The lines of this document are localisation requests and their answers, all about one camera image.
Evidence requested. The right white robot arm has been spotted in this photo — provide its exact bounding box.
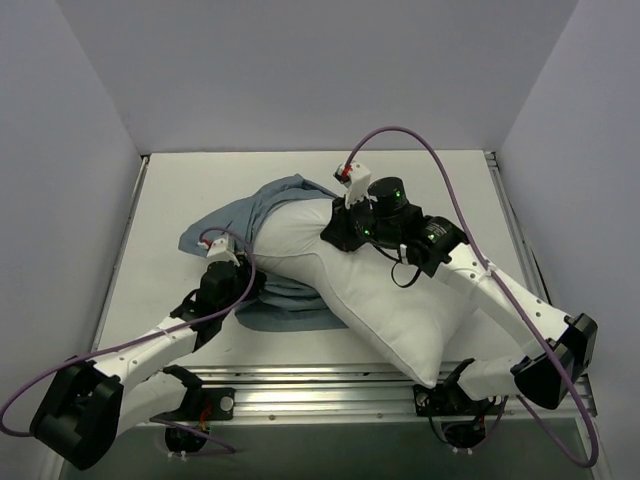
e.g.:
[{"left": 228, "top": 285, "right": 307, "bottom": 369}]
[{"left": 321, "top": 174, "right": 598, "bottom": 413}]

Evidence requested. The black short cable loop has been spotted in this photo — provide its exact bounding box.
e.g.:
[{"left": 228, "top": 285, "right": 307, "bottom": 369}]
[{"left": 389, "top": 249, "right": 424, "bottom": 290}]

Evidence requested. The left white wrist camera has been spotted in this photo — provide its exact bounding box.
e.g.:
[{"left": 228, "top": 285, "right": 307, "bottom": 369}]
[{"left": 198, "top": 234, "right": 240, "bottom": 265}]

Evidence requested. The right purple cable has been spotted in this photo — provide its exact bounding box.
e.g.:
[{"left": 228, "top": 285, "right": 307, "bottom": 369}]
[{"left": 333, "top": 125, "right": 599, "bottom": 469}]

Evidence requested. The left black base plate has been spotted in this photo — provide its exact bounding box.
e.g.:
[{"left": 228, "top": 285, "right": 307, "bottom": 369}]
[{"left": 152, "top": 388, "right": 236, "bottom": 422}]

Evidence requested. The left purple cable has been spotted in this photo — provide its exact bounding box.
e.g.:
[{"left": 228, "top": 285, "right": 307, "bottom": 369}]
[{"left": 0, "top": 227, "right": 257, "bottom": 457}]

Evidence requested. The aluminium mounting rail frame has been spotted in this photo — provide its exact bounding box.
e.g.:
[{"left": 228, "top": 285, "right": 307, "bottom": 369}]
[{"left": 49, "top": 149, "right": 609, "bottom": 480}]

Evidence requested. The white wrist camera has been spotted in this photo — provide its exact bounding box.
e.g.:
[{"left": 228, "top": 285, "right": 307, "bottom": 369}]
[
  {"left": 198, "top": 234, "right": 240, "bottom": 265},
  {"left": 334, "top": 161, "right": 371, "bottom": 209}
]

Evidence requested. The purple cable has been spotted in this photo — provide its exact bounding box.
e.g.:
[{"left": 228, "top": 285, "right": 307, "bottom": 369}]
[
  {"left": 333, "top": 125, "right": 599, "bottom": 469},
  {"left": 0, "top": 227, "right": 257, "bottom": 457}
]

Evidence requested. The white pillow insert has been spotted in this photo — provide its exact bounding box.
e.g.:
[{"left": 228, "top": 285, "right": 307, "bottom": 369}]
[{"left": 253, "top": 199, "right": 474, "bottom": 388}]

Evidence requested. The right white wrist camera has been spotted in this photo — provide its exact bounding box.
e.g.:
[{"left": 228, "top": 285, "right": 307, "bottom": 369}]
[{"left": 334, "top": 161, "right": 371, "bottom": 209}]

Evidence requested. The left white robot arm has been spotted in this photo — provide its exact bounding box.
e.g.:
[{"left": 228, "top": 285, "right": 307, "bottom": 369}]
[{"left": 29, "top": 258, "right": 266, "bottom": 470}]

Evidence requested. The blue-grey pillowcase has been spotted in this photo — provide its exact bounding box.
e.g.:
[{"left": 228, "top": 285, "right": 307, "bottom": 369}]
[{"left": 178, "top": 174, "right": 345, "bottom": 332}]

